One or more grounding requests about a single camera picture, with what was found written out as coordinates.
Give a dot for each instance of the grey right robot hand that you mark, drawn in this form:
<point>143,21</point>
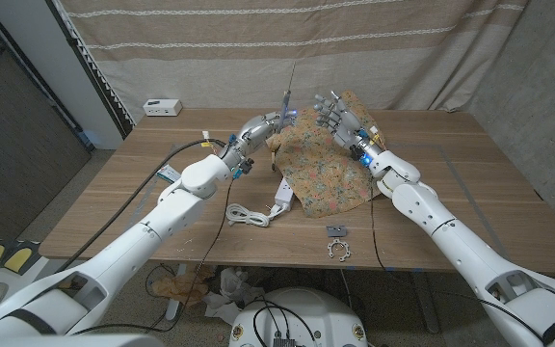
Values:
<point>347,125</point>

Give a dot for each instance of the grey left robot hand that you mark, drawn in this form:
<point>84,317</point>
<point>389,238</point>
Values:
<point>253,135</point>

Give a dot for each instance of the grey yellow scissors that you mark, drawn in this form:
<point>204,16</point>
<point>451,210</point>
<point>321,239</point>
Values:
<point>284,108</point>

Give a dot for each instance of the floral patterned cloth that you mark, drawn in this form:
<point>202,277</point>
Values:
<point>321,178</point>

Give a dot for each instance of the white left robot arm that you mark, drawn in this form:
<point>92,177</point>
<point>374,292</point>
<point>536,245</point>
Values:
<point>113,255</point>

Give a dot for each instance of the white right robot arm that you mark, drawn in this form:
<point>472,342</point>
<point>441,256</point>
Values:
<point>470,250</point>

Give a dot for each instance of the crumpled white paper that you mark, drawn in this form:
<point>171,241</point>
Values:
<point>234,286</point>

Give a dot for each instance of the crumpled brown paper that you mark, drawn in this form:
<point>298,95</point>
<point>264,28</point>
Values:
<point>181,289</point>

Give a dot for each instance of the small wooden clothespin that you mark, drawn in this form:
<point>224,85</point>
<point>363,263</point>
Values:
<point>273,161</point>

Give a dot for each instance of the beige striped curtain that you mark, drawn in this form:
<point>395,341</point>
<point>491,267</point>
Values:
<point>258,72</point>

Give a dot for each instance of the white power strip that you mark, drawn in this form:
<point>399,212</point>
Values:
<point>283,194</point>

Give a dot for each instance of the white outlet box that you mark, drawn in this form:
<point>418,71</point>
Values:
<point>162,107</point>

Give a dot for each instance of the grey metal plate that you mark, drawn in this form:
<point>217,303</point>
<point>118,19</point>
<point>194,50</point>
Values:
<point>336,231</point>

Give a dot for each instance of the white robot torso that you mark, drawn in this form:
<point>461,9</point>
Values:
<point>306,313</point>

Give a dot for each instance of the white table leg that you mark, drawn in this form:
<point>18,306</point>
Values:
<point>174,308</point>

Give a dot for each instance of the grey fabric curtain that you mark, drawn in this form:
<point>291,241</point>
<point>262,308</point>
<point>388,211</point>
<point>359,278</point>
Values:
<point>537,96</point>

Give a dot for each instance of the dark grey door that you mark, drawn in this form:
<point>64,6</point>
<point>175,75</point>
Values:
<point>12,144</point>

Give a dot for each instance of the white floor platform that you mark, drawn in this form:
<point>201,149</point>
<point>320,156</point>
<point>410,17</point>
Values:
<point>32,274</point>

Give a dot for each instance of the black frame with zigzag trim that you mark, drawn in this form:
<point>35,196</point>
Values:
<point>89,72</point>

